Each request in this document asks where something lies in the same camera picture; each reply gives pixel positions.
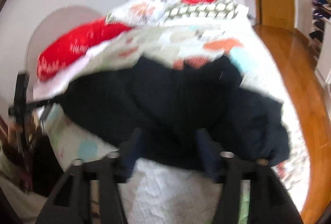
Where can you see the black pants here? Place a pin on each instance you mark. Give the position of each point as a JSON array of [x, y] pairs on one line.
[[168, 100]]

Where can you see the small red pillow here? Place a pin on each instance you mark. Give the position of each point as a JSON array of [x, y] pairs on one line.
[[197, 0]]

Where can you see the heart print quilt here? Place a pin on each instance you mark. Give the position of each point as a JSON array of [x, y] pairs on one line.
[[165, 40]]

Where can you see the green patterned bolster pillow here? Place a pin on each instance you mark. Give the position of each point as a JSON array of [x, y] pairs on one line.
[[201, 10]]

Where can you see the white floral pillow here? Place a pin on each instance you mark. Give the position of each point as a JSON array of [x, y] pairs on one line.
[[144, 10]]

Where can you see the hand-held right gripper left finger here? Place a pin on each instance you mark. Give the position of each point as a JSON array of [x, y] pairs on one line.
[[132, 151]]

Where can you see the white bed sheet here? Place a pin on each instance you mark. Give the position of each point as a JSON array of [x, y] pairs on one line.
[[77, 71]]

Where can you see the rack with clothes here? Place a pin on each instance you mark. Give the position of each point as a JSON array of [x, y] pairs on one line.
[[320, 12]]

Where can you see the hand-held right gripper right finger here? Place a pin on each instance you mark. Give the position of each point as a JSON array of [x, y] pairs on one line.
[[206, 153]]

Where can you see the round white headboard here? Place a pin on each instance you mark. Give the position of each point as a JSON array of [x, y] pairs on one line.
[[51, 25]]

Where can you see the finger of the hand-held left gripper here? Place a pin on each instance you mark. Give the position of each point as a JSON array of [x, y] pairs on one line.
[[22, 107]]

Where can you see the long red pillow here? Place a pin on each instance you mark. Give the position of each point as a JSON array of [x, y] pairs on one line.
[[72, 43]]

